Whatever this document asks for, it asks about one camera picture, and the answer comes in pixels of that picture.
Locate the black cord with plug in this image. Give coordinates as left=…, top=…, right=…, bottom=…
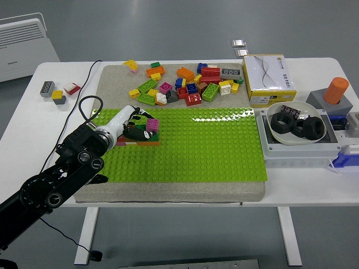
left=39, top=59, right=104, bottom=262

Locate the white panel heater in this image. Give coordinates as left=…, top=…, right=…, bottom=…
left=0, top=13, right=61, bottom=83

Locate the grey block with hole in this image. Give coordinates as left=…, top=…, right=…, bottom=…
left=305, top=89, right=354, bottom=116

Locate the white and yellow brick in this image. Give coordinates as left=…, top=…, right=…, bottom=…
left=218, top=80, right=232, bottom=96

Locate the red long toy brick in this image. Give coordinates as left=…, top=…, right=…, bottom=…
left=201, top=66, right=222, bottom=78
left=199, top=75, right=222, bottom=85

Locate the yellow wedge toy brick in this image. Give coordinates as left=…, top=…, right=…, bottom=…
left=122, top=59, right=139, bottom=71

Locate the light grey junction box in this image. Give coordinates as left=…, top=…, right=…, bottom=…
left=256, top=108, right=342, bottom=169

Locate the grey long toy brick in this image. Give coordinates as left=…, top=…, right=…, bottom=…
left=220, top=67, right=242, bottom=80
left=40, top=81, right=56, bottom=98

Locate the blue plastic block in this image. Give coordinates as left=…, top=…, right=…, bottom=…
left=338, top=151, right=359, bottom=169

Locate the glossy red toy brick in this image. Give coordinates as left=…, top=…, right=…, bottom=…
left=185, top=92, right=202, bottom=107

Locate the large black hex nut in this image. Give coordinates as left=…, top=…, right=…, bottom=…
left=270, top=112, right=295, bottom=134
left=291, top=119, right=308, bottom=138
left=303, top=116, right=326, bottom=140

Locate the white zip tie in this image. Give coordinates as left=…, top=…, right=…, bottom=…
left=326, top=159, right=343, bottom=175

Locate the green studded baseplate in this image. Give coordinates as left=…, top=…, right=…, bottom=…
left=90, top=108, right=269, bottom=183

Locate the orange cylinder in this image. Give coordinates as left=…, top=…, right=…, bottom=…
left=323, top=77, right=350, bottom=105

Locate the orange long toy brick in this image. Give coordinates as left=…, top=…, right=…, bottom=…
left=176, top=67, right=196, bottom=82
left=146, top=66, right=166, bottom=78

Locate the lime green long brick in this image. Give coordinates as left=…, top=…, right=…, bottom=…
left=137, top=78, right=158, bottom=94
left=201, top=82, right=220, bottom=103
left=136, top=92, right=157, bottom=106

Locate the white and orange brick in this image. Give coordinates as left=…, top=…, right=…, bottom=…
left=155, top=92, right=169, bottom=106

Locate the white table leg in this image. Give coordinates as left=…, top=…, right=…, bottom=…
left=276, top=206, right=303, bottom=266
left=73, top=207, right=99, bottom=266

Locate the grey-brown foam mat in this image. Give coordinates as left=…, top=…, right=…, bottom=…
left=75, top=63, right=266, bottom=203

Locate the red and white brick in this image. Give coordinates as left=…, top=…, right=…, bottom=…
left=63, top=82, right=82, bottom=96

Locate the purple circuit board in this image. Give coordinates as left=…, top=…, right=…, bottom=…
left=280, top=104, right=301, bottom=117

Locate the white bowl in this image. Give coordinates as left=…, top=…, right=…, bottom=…
left=265, top=101, right=328, bottom=146

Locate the yellow and white carton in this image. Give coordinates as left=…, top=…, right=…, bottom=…
left=242, top=54, right=297, bottom=107

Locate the black and grey slope brick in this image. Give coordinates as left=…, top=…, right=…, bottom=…
left=165, top=89, right=180, bottom=104

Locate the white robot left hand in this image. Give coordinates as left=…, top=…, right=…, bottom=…
left=95, top=105, right=157, bottom=141

